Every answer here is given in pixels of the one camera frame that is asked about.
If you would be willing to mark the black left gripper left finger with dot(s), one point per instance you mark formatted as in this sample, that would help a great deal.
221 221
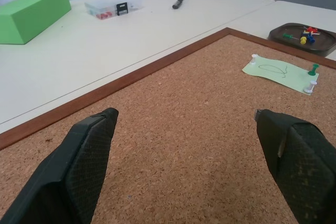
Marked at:
78 161

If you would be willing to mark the clear plastic pin box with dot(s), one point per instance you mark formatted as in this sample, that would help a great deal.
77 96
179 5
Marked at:
113 9

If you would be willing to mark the light green paper note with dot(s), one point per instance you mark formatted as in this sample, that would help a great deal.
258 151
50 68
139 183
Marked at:
282 73

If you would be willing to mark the white push pin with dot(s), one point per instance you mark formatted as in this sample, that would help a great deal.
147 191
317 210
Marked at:
253 59
310 86

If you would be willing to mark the black marker pen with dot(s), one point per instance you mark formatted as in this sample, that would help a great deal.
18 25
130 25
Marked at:
180 0

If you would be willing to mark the green push pin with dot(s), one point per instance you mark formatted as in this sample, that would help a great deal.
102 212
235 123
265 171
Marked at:
313 70
288 36

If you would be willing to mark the dark brown oval tray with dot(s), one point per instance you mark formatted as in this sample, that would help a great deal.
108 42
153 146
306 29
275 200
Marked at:
291 41

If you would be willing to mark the cork board with wooden frame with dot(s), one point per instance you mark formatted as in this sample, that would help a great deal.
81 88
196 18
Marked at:
170 119

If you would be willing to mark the green foam block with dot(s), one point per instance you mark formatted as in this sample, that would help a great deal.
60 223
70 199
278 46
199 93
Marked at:
29 15

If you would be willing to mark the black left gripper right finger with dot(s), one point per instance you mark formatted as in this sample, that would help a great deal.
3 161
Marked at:
302 161

